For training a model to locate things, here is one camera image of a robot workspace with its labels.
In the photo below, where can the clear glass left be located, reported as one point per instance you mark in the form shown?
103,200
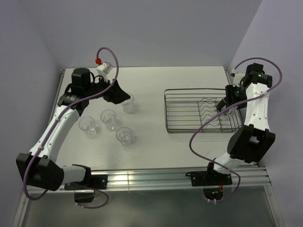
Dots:
88,126

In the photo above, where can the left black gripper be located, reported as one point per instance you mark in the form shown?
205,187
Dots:
116,95

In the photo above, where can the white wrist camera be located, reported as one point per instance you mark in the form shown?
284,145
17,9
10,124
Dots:
103,69
237,77

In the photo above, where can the clear glass front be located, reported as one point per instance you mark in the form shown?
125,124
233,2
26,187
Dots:
125,136

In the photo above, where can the black wire dish rack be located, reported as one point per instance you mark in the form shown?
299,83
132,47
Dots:
188,109

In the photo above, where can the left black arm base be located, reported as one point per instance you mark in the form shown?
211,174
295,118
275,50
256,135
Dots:
87,192

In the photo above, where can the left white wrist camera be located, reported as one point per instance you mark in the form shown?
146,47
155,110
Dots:
103,69

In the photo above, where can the tall clear glass back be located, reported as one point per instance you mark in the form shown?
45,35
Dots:
128,105

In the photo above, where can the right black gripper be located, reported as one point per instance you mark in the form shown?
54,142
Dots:
231,99

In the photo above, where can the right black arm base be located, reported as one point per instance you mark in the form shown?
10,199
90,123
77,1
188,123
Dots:
212,178

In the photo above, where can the clear glass middle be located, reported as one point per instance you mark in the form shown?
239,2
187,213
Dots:
108,117

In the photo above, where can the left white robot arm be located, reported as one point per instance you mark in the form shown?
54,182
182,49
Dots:
38,167

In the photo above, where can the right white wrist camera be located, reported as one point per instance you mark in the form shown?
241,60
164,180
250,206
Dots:
237,77

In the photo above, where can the small clear glass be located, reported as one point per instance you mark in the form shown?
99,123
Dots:
231,112

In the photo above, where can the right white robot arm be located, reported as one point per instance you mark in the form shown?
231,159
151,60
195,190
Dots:
254,138

